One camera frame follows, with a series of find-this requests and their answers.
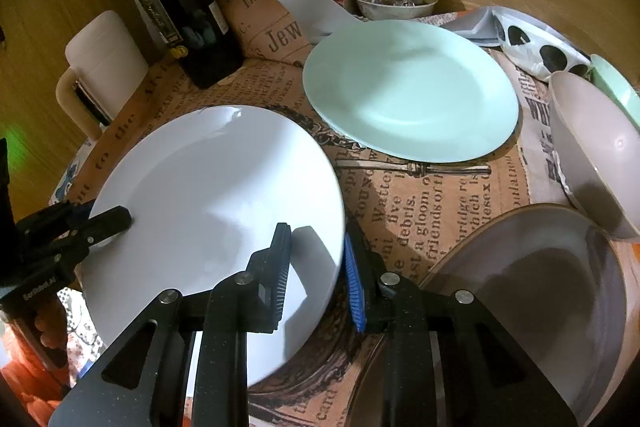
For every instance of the mint green bowl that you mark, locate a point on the mint green bowl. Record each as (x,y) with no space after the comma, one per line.
(617,82)

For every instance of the white printed newspaper sheet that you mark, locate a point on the white printed newspaper sheet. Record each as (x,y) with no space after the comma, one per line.
(537,132)

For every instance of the orange floral cloth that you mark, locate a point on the orange floral cloth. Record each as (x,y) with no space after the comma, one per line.
(45,352)

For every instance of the white plate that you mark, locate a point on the white plate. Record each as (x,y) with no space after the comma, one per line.
(200,187)

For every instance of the mint green plate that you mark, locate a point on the mint green plate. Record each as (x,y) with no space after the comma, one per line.
(410,92)

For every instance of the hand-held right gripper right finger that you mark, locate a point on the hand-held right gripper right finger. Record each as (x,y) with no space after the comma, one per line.
(355,282)

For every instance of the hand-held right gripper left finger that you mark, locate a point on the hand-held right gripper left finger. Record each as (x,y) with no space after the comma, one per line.
(278,277)

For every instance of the beige bowl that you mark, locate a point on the beige bowl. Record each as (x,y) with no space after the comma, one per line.
(595,147)

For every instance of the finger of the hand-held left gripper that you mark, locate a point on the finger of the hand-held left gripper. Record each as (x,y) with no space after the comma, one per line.
(110,222)
(55,216)

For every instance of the large grey brown-rimmed bowl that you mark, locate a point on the large grey brown-rimmed bowl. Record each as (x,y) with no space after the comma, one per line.
(540,257)

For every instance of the small bowl of marbles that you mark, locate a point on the small bowl of marbles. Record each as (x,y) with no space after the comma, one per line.
(395,4)

